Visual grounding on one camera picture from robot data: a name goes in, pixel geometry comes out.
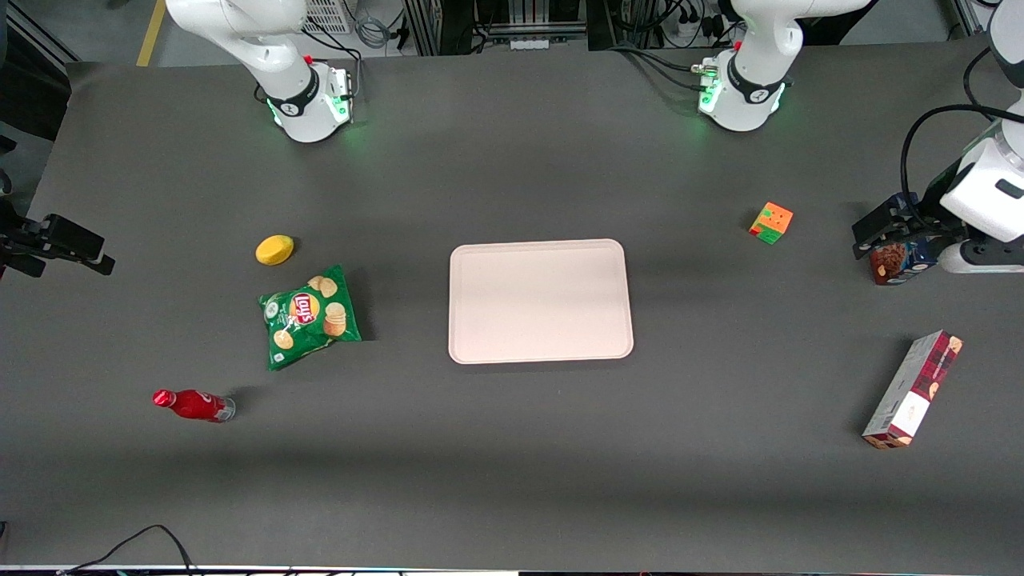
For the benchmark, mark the red cookie box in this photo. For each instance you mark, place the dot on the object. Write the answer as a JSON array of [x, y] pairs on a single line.
[[912, 392]]

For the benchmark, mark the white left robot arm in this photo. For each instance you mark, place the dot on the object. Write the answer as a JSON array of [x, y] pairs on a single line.
[[752, 56]]

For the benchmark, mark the blue chocolate cookie box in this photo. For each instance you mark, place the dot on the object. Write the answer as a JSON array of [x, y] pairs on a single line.
[[892, 266]]

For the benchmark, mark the pale pink plastic tray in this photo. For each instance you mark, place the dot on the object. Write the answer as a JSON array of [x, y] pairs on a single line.
[[540, 300]]

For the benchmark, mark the orange green puzzle cube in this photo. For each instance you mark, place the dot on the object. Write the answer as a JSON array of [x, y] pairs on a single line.
[[772, 223]]

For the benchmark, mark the yellow lemon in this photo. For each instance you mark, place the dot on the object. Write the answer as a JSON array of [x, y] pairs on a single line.
[[274, 250]]

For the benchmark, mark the red soda bottle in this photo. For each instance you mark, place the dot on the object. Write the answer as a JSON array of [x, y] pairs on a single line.
[[196, 405]]

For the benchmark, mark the green Lays chips bag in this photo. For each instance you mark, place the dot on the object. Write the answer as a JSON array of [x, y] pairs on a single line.
[[308, 318]]

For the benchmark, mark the white power strip with plugs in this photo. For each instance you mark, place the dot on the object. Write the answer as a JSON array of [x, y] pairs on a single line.
[[692, 28]]

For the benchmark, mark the white perforated basket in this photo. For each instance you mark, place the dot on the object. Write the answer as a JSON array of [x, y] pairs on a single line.
[[328, 16]]

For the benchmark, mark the small white power strip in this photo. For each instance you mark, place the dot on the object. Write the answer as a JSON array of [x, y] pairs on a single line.
[[530, 43]]

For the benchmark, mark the dark metal equipment rack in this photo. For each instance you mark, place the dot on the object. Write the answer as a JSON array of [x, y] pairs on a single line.
[[448, 24]]

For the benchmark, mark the black aluminium rail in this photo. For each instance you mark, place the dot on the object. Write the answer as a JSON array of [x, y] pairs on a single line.
[[40, 36]]

